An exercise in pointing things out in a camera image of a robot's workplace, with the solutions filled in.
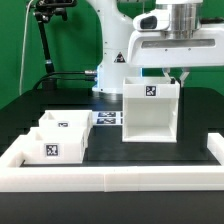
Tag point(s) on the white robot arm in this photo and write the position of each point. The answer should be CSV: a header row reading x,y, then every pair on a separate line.
x,y
172,35

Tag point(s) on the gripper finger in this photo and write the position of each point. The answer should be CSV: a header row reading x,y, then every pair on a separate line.
x,y
184,74
166,72

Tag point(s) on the white drawer box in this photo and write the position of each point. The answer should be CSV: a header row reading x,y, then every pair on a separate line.
x,y
55,145
69,119

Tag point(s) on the white marker tag sheet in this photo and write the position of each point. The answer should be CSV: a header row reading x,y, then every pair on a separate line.
x,y
107,118

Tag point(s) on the white rear drawer box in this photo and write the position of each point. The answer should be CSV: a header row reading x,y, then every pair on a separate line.
x,y
69,119

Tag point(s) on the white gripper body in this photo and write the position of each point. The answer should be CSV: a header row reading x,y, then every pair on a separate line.
x,y
152,50

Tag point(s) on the white workspace border frame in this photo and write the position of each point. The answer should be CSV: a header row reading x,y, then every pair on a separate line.
x,y
15,178

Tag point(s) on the black camera stand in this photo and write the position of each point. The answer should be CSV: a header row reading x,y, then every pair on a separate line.
x,y
44,10

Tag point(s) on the white drawer cabinet frame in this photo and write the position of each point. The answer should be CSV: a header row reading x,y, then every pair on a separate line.
x,y
150,109

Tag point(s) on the white front drawer box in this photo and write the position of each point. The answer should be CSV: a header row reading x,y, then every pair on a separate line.
x,y
55,145

